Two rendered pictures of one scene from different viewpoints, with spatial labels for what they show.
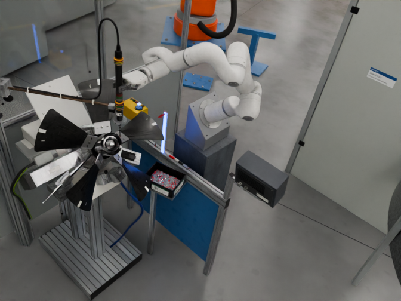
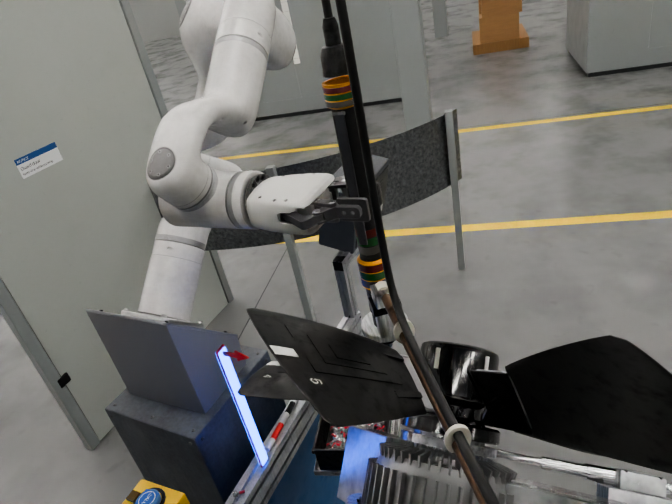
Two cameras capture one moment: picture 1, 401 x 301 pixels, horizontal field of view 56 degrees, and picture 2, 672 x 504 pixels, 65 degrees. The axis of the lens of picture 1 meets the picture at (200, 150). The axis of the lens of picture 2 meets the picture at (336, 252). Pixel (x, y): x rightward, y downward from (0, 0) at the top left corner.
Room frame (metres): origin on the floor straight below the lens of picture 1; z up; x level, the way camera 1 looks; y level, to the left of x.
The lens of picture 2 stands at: (1.65, 1.06, 1.79)
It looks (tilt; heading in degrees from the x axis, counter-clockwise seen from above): 29 degrees down; 265
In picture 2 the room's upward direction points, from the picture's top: 13 degrees counter-clockwise
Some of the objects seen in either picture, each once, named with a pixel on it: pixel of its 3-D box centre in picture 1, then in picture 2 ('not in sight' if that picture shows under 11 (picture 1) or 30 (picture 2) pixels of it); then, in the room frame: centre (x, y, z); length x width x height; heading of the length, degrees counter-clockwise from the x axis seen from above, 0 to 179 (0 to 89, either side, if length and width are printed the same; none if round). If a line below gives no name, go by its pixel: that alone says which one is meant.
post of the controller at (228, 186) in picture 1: (228, 186); (345, 287); (1.54, -0.20, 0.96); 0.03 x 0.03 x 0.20; 55
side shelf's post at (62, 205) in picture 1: (59, 187); not in sight; (1.77, 0.96, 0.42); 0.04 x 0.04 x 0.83; 55
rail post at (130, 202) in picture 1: (130, 174); not in sight; (2.03, 0.51, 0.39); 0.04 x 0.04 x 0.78; 55
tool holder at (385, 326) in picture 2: (117, 113); (382, 305); (1.55, 0.45, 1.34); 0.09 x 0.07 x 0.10; 90
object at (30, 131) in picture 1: (36, 136); not in sight; (1.73, 1.03, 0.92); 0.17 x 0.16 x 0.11; 55
